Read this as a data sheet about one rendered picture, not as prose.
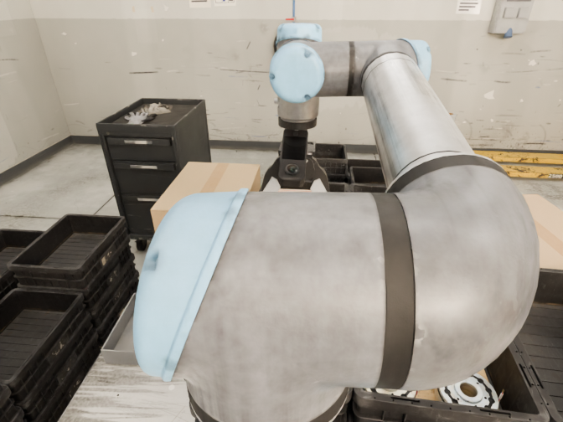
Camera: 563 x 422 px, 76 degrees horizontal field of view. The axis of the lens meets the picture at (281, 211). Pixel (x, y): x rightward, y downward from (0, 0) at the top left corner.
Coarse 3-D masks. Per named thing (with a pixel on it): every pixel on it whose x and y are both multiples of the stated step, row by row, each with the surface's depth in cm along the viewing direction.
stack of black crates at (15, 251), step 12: (0, 240) 183; (12, 240) 184; (24, 240) 184; (0, 252) 183; (12, 252) 182; (0, 264) 174; (0, 276) 151; (12, 276) 157; (0, 288) 152; (12, 288) 158; (0, 300) 152
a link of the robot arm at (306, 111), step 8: (280, 104) 63; (288, 104) 62; (296, 104) 62; (304, 104) 62; (312, 104) 62; (280, 112) 64; (288, 112) 63; (296, 112) 62; (304, 112) 62; (312, 112) 63; (288, 120) 64; (296, 120) 63; (304, 120) 63; (312, 120) 65
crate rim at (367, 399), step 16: (512, 352) 66; (528, 384) 60; (368, 400) 58; (384, 400) 58; (400, 400) 58; (416, 400) 58; (432, 400) 58; (432, 416) 58; (448, 416) 57; (464, 416) 56; (480, 416) 56; (496, 416) 56; (512, 416) 56; (528, 416) 56; (544, 416) 56
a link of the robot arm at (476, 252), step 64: (384, 64) 44; (384, 128) 35; (448, 128) 30; (448, 192) 21; (512, 192) 22; (448, 256) 17; (512, 256) 18; (448, 320) 17; (512, 320) 18; (448, 384) 19
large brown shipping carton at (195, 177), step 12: (192, 168) 144; (204, 168) 144; (216, 168) 144; (228, 168) 144; (240, 168) 144; (252, 168) 144; (180, 180) 135; (192, 180) 135; (204, 180) 135; (216, 180) 135; (228, 180) 135; (240, 180) 135; (252, 180) 135; (168, 192) 127; (180, 192) 127; (192, 192) 127; (204, 192) 127; (216, 192) 127; (156, 204) 119; (168, 204) 119; (156, 216) 117; (156, 228) 120
